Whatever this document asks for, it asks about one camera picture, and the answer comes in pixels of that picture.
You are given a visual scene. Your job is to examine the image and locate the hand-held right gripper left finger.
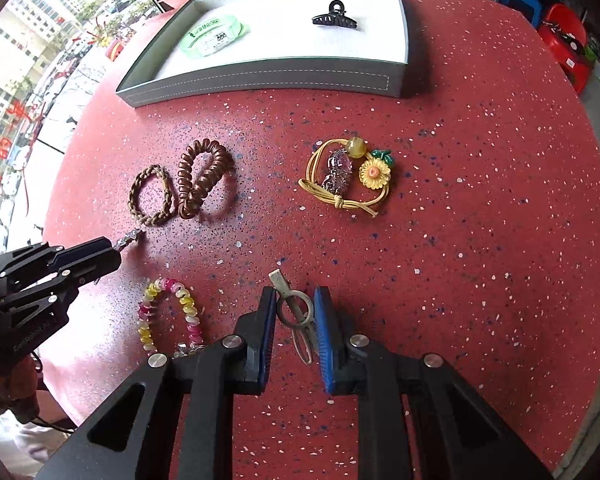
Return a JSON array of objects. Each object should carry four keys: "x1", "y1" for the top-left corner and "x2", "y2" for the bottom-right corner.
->
[{"x1": 35, "y1": 286, "x2": 279, "y2": 480}]

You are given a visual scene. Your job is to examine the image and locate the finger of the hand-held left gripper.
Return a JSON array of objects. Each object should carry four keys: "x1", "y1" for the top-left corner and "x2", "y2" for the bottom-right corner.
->
[
  {"x1": 0, "y1": 254, "x2": 124, "y2": 332},
  {"x1": 0, "y1": 236, "x2": 122, "y2": 282}
]

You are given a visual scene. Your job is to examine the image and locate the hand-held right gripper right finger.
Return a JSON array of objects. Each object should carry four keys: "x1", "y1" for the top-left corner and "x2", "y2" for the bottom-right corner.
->
[{"x1": 313, "y1": 285, "x2": 553, "y2": 480}]

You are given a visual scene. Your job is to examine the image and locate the dark rhinestone hair clip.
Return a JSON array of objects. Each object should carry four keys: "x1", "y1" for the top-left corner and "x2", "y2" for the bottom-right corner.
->
[{"x1": 112, "y1": 228, "x2": 145, "y2": 253}]

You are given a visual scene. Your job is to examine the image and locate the silver hair clip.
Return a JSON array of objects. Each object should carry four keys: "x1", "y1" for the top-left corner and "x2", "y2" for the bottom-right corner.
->
[{"x1": 270, "y1": 269, "x2": 317, "y2": 366}]

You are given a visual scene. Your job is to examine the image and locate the braided brown hair tie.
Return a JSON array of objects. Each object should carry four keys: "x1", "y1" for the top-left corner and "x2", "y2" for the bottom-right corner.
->
[{"x1": 129, "y1": 164, "x2": 177, "y2": 228}]

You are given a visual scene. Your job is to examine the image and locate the pink yellow beaded bracelet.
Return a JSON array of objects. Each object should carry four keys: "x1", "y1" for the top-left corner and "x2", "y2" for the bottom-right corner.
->
[{"x1": 137, "y1": 276, "x2": 208, "y2": 358}]

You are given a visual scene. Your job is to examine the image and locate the brown spiral hair tie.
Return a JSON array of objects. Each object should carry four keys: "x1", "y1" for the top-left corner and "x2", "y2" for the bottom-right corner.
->
[{"x1": 177, "y1": 138, "x2": 236, "y2": 219}]

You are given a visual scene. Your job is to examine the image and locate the crystal charm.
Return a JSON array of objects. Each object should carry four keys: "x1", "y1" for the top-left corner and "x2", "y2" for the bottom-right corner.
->
[{"x1": 319, "y1": 150, "x2": 353, "y2": 195}]

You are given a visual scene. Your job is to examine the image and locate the yellow sunflower hair tie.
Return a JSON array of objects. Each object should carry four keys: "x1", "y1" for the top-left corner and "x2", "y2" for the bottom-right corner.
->
[{"x1": 299, "y1": 135, "x2": 397, "y2": 218}]

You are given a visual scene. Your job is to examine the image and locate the grey jewelry tray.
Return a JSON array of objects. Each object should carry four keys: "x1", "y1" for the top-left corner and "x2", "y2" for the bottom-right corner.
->
[{"x1": 115, "y1": 0, "x2": 412, "y2": 109}]

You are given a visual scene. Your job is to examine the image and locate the person's left hand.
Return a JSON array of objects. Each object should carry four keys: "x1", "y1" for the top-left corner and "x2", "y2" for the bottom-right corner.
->
[{"x1": 0, "y1": 356, "x2": 44, "y2": 432}]

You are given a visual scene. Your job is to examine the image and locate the white clothing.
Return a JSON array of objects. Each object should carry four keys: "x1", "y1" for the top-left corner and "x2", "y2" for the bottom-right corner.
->
[{"x1": 0, "y1": 400, "x2": 76, "y2": 480}]

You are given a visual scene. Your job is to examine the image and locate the red outdoor ornament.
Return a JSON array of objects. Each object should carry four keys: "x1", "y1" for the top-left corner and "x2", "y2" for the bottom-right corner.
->
[{"x1": 102, "y1": 37, "x2": 127, "y2": 61}]

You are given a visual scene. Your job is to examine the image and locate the black hair claw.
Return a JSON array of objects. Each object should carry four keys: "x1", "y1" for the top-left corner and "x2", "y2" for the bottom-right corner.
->
[{"x1": 311, "y1": 0, "x2": 359, "y2": 30}]

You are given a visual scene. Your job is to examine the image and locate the dark item on stool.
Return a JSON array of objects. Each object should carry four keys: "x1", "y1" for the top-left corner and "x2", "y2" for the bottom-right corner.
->
[{"x1": 550, "y1": 22, "x2": 588, "y2": 61}]

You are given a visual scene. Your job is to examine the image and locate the blue plastic stool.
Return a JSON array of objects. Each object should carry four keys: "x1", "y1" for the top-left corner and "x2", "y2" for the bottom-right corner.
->
[{"x1": 499, "y1": 0, "x2": 546, "y2": 26}]

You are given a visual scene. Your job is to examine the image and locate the red plastic stool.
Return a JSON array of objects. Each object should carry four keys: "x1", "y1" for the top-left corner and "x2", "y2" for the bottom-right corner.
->
[{"x1": 537, "y1": 2, "x2": 593, "y2": 93}]

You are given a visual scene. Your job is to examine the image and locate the green translucent bracelet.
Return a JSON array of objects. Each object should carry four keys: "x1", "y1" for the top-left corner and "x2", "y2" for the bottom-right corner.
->
[{"x1": 180, "y1": 14, "x2": 252, "y2": 57}]

